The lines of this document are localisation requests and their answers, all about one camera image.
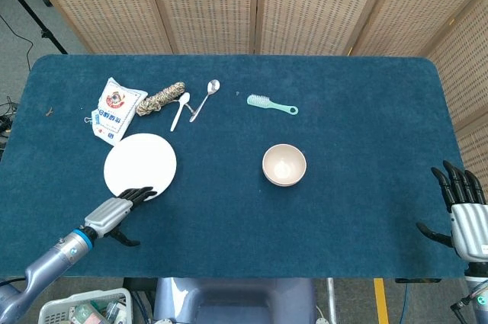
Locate braided rope bundle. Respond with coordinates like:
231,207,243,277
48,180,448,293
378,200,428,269
136,81,187,118

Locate black floor cables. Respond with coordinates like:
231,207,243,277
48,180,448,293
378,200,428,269
0,97,18,146

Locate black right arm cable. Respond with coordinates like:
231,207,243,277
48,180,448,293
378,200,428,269
451,289,482,324

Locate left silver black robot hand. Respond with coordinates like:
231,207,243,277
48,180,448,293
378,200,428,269
83,185,159,247

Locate white printed food bag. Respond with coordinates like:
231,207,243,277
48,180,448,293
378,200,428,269
91,77,149,147

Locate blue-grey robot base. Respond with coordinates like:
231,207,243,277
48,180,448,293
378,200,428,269
153,277,317,324

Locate black tripod stand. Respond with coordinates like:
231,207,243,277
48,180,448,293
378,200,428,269
0,0,69,55

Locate white plastic basket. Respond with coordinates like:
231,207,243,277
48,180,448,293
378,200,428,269
37,287,133,324

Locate teal tablecloth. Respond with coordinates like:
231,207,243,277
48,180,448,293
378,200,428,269
0,53,468,279

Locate metal spoon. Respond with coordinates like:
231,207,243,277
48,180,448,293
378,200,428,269
189,79,221,124

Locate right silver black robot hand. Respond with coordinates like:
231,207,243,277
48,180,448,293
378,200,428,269
416,160,488,262

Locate green scrubbing brush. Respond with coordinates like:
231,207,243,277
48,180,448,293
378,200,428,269
246,94,300,116

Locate white metal pole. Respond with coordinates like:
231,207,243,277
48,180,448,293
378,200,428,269
326,277,337,324

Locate wicker folding screen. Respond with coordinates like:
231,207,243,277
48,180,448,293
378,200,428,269
17,0,488,324

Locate white plastic spoon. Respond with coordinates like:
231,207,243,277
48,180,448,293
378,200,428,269
169,91,191,133

